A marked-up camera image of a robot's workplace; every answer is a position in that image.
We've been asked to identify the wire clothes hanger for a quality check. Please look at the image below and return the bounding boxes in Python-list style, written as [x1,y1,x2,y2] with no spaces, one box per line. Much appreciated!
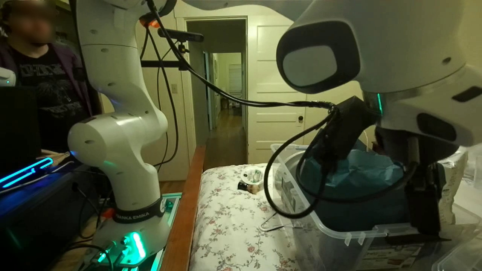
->
[260,213,288,232]

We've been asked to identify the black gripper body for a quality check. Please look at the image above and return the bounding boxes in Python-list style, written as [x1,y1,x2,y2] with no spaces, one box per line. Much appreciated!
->
[376,127,459,238]

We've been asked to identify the blue lit desk device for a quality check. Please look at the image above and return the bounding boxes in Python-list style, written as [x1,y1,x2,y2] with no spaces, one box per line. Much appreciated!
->
[0,157,55,192]

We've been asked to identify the floral bed sheet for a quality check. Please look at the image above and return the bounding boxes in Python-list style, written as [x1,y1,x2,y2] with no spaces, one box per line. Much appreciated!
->
[189,165,300,271]

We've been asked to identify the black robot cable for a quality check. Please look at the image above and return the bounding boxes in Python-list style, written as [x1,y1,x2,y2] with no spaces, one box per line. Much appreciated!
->
[141,0,379,220]

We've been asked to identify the small round white container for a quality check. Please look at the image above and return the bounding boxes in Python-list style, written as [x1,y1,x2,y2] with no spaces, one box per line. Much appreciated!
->
[239,169,264,195]

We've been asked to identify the person in dark shirt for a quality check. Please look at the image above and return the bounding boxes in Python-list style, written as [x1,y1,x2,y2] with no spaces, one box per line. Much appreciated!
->
[2,0,102,165]

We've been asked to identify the robot base plate green light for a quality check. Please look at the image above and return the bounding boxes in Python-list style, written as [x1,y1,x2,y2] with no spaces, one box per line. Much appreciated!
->
[81,193,183,271]

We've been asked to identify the black camera on stand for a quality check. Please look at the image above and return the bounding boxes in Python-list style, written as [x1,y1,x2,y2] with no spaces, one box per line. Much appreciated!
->
[141,28,207,73]

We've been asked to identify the white panel door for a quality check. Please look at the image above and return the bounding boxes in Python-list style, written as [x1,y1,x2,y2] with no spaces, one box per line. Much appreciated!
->
[248,11,358,163]

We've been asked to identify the wooden bed frame rail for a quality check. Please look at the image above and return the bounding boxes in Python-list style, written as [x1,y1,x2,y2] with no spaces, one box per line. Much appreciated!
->
[160,147,206,271]

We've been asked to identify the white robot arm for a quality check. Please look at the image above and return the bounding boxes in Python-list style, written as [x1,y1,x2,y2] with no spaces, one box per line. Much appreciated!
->
[68,0,482,228]

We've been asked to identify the teal cloth bag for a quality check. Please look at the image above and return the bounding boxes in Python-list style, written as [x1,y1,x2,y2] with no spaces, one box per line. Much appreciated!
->
[297,144,409,232]

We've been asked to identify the clear plastic storage box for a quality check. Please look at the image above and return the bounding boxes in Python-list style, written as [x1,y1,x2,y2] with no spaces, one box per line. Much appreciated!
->
[275,145,481,271]

